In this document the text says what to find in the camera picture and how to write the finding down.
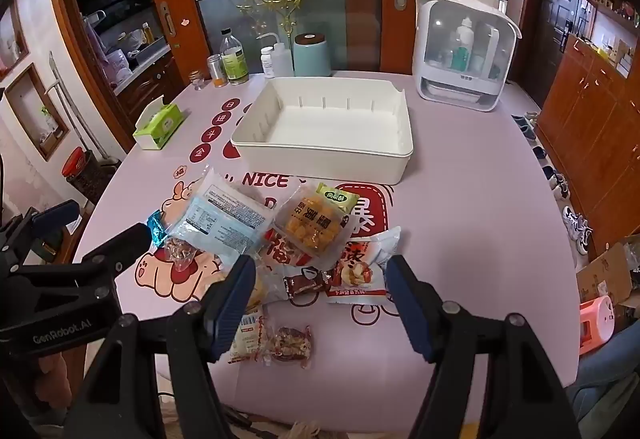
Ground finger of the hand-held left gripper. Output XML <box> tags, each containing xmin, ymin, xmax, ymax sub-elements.
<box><xmin>27</xmin><ymin>199</ymin><xmax>82</xmax><ymax>240</ymax></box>
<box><xmin>75</xmin><ymin>222</ymin><xmax>153</xmax><ymax>277</ymax></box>

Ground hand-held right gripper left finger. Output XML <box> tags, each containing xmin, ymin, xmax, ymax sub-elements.
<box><xmin>67</xmin><ymin>254</ymin><xmax>258</xmax><ymax>439</ymax></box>

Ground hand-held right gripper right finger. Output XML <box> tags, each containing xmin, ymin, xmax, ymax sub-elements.
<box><xmin>386</xmin><ymin>254</ymin><xmax>583</xmax><ymax>439</ymax></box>

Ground layered cake slice packet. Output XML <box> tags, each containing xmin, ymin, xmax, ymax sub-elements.
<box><xmin>244</xmin><ymin>275</ymin><xmax>268</xmax><ymax>312</ymax></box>

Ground white biscuit packet red edge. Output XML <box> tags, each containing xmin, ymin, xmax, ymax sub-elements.
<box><xmin>229</xmin><ymin>310</ymin><xmax>267</xmax><ymax>365</ymax></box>

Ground small blue candy wrapper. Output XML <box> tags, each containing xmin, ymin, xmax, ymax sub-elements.
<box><xmin>144</xmin><ymin>211</ymin><xmax>169</xmax><ymax>248</ymax></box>

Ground clear nut snack packet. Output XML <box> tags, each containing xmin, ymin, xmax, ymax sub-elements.
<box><xmin>261</xmin><ymin>324</ymin><xmax>314</xmax><ymax>368</ymax></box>
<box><xmin>164</xmin><ymin>239</ymin><xmax>197</xmax><ymax>276</ymax></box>

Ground white and red snack packet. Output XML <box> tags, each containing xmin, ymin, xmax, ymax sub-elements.
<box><xmin>324</xmin><ymin>225</ymin><xmax>402</xmax><ymax>306</ymax></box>

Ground brown chocolate snack packet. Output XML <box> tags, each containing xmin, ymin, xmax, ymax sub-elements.
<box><xmin>281</xmin><ymin>268</ymin><xmax>332</xmax><ymax>303</ymax></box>

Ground blue and white snack packet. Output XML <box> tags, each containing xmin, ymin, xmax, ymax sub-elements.
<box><xmin>169</xmin><ymin>168</ymin><xmax>282</xmax><ymax>266</ymax></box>

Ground clear packet yellow snack balls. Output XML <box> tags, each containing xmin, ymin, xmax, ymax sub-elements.
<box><xmin>272</xmin><ymin>182</ymin><xmax>362</xmax><ymax>271</ymax></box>

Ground white plastic storage bin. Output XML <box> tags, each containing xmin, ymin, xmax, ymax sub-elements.
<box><xmin>230</xmin><ymin>76</ymin><xmax>414</xmax><ymax>186</ymax></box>

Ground green tissue box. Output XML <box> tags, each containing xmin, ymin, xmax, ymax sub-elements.
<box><xmin>132</xmin><ymin>96</ymin><xmax>187</xmax><ymax>151</ymax></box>

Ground white sneakers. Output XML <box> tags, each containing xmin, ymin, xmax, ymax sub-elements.
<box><xmin>561</xmin><ymin>206</ymin><xmax>595</xmax><ymax>256</ymax></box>

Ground pink plastic stool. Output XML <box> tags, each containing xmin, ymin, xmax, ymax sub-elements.
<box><xmin>579</xmin><ymin>295</ymin><xmax>629</xmax><ymax>356</ymax></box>

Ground small jar orange contents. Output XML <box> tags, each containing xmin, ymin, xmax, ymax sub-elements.
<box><xmin>207</xmin><ymin>54</ymin><xmax>229</xmax><ymax>85</ymax></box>

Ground cardboard box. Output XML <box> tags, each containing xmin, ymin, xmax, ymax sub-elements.
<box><xmin>576</xmin><ymin>234</ymin><xmax>640</xmax><ymax>306</ymax></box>

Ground person's leg in jeans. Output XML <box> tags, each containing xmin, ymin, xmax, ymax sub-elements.
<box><xmin>567</xmin><ymin>318</ymin><xmax>640</xmax><ymax>427</ymax></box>

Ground white squeeze bottle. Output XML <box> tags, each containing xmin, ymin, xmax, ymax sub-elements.
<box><xmin>257</xmin><ymin>32</ymin><xmax>294</xmax><ymax>79</ymax></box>

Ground wooden floor cabinet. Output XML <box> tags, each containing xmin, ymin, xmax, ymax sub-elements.
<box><xmin>536</xmin><ymin>35</ymin><xmax>640</xmax><ymax>245</ymax></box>

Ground white desktop organizer cabinet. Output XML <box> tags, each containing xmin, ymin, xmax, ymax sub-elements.
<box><xmin>412</xmin><ymin>0</ymin><xmax>522</xmax><ymax>113</ymax></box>

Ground mint canister brown lid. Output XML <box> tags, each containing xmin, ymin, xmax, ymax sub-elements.
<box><xmin>293</xmin><ymin>32</ymin><xmax>332</xmax><ymax>76</ymax></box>

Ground white bottle teal label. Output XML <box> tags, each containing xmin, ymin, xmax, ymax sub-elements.
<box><xmin>451</xmin><ymin>16</ymin><xmax>474</xmax><ymax>70</ymax></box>

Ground dark entrance door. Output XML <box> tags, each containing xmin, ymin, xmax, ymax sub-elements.
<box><xmin>525</xmin><ymin>0</ymin><xmax>583</xmax><ymax>106</ymax></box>

